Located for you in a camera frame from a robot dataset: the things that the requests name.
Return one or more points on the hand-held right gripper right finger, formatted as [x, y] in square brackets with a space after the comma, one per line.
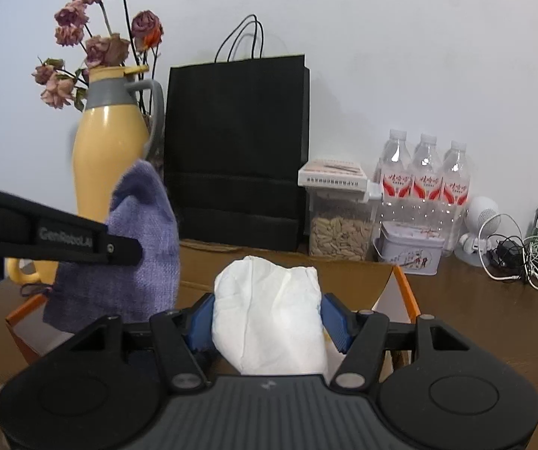
[337, 323]

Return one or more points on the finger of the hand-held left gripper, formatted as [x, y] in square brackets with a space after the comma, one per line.
[126, 249]

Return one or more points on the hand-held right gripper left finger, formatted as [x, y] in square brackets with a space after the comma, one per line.
[203, 323]

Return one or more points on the purple fabric pouch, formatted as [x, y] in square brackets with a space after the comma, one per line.
[147, 281]

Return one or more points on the orange cardboard box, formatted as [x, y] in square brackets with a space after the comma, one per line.
[194, 269]

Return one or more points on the white cloth pouch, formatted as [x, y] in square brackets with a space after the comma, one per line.
[269, 318]

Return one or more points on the yellow mug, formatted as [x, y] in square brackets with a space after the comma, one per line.
[23, 269]

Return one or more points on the clear seed container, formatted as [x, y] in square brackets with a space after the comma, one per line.
[339, 234]

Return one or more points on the yellow thermos jug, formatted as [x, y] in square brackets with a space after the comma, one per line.
[105, 159]

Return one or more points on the white tin box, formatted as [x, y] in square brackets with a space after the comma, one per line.
[409, 251]

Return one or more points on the black paper bag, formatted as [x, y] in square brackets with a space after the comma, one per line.
[236, 150]

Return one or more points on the clear water bottle red label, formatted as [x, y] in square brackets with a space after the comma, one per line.
[395, 183]
[456, 192]
[426, 187]

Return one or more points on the white desk fan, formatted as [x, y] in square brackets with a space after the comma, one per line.
[479, 211]

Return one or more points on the dried rose bouquet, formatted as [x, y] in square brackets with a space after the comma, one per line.
[105, 49]

